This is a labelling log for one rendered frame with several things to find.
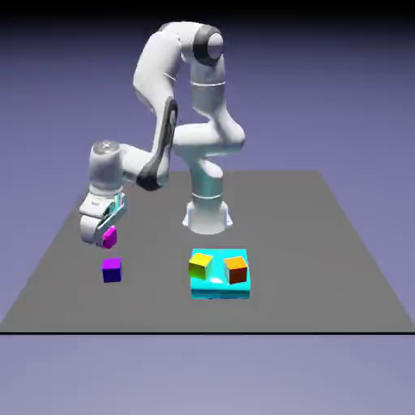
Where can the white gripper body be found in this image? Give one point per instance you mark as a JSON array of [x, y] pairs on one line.
[[94, 220]]

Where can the small magenta cube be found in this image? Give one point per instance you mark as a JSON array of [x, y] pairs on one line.
[[109, 237]]

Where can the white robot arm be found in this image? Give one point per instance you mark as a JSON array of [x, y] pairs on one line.
[[201, 136]]

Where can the small purple cube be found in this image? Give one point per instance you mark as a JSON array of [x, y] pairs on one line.
[[112, 269]]

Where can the small yellow cube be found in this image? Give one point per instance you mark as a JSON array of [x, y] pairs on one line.
[[200, 266]]

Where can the small orange cube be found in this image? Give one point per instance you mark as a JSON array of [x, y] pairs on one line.
[[236, 269]]

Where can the large cyan box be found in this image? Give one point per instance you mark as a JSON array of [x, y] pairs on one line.
[[219, 285]]

